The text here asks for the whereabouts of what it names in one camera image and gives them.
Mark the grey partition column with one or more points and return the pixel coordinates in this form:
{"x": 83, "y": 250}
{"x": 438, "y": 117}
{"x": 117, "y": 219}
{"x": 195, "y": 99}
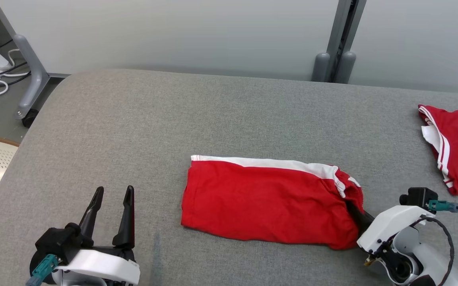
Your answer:
{"x": 342, "y": 16}

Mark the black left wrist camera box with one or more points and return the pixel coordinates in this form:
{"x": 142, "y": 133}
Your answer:
{"x": 56, "y": 240}

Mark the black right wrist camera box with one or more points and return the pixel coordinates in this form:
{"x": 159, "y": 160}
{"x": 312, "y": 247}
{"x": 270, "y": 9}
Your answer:
{"x": 418, "y": 196}

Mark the red shorts white trim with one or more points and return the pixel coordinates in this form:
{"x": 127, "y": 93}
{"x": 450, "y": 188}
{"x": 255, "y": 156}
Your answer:
{"x": 261, "y": 198}

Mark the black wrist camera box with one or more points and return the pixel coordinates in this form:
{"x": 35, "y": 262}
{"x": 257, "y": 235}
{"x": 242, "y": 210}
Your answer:
{"x": 418, "y": 196}
{"x": 56, "y": 240}

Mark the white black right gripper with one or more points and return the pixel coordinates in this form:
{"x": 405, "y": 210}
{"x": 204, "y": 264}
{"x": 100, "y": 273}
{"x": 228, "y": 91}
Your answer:
{"x": 392, "y": 224}

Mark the grey metal table leg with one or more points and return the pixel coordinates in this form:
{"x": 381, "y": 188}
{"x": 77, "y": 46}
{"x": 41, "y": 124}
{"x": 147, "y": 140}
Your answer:
{"x": 34, "y": 79}

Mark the black table leg caster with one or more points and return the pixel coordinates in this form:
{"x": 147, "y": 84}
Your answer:
{"x": 30, "y": 118}

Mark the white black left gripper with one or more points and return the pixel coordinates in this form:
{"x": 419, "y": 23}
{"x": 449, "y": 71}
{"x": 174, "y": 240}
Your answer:
{"x": 101, "y": 264}

